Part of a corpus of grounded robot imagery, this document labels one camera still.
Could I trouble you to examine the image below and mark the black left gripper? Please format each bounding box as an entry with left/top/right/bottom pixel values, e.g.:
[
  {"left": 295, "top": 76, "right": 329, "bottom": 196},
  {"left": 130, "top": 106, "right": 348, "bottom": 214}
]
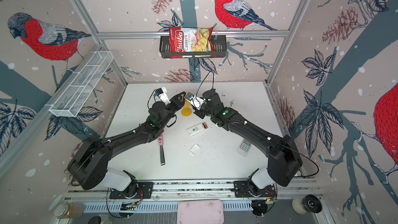
[{"left": 159, "top": 91, "right": 186, "bottom": 128}]

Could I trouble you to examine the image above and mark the white air conditioner remote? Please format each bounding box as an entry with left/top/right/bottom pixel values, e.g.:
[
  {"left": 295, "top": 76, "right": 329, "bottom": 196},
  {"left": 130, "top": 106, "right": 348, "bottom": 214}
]
[{"left": 187, "top": 122, "right": 206, "bottom": 136}]

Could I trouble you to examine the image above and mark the white battery cover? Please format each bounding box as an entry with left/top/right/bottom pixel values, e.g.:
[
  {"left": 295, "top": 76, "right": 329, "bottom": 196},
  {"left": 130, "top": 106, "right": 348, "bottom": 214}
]
[{"left": 190, "top": 144, "right": 201, "bottom": 155}]

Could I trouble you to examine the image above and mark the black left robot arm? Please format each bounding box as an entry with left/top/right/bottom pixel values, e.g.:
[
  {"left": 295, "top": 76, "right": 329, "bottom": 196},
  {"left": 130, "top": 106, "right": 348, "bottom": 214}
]
[{"left": 66, "top": 92, "right": 187, "bottom": 190}]

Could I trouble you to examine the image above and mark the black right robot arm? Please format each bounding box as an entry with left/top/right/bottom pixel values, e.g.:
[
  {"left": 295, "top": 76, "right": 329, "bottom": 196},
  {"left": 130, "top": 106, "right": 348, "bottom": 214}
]
[{"left": 185, "top": 89, "right": 303, "bottom": 187}]

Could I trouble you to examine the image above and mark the yellow plastic goblet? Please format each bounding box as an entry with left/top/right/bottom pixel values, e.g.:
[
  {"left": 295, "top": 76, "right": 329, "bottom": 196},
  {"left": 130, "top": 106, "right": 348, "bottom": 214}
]
[{"left": 181, "top": 100, "right": 192, "bottom": 117}]

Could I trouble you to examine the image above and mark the red cassava chips bag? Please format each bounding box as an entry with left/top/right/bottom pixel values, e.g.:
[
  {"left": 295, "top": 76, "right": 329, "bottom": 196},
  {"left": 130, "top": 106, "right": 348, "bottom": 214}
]
[{"left": 169, "top": 27, "right": 214, "bottom": 53}]

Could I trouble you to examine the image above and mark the pink tray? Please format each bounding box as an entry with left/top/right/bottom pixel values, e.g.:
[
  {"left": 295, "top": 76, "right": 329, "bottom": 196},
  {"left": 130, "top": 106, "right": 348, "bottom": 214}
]
[{"left": 177, "top": 199, "right": 224, "bottom": 224}]

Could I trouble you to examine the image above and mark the glass jar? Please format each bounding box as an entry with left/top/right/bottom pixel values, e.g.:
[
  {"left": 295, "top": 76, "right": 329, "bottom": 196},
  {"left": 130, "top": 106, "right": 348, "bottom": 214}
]
[{"left": 54, "top": 203, "right": 85, "bottom": 219}]

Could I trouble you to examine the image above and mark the white tape roll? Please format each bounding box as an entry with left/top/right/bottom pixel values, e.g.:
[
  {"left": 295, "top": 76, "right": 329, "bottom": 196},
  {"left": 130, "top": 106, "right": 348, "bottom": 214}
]
[{"left": 292, "top": 195, "right": 322, "bottom": 215}]

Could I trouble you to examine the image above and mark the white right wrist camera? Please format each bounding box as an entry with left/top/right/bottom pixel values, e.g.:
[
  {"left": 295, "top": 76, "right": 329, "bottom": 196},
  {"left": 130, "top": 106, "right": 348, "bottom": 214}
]
[{"left": 185, "top": 92, "right": 205, "bottom": 110}]

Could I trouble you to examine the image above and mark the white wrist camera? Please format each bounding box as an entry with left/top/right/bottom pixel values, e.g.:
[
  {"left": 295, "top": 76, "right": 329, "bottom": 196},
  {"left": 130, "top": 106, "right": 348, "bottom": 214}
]
[
  {"left": 154, "top": 87, "right": 171, "bottom": 104},
  {"left": 185, "top": 92, "right": 205, "bottom": 110}
]

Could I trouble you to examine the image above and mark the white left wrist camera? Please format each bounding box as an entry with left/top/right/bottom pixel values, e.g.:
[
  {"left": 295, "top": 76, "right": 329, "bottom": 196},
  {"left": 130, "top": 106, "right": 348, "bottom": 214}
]
[{"left": 154, "top": 87, "right": 171, "bottom": 104}]

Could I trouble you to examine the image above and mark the pink handled knife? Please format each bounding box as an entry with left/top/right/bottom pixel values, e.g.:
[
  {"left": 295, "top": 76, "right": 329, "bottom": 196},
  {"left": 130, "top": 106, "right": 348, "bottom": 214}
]
[{"left": 158, "top": 134, "right": 165, "bottom": 166}]

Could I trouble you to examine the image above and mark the black wall basket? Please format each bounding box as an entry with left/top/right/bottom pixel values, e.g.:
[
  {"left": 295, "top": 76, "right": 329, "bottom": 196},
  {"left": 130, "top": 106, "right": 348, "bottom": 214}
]
[{"left": 159, "top": 35, "right": 227, "bottom": 59}]

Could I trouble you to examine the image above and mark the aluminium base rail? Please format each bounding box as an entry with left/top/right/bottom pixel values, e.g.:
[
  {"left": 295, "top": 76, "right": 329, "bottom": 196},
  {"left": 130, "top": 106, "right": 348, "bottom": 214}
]
[{"left": 62, "top": 178, "right": 322, "bottom": 202}]

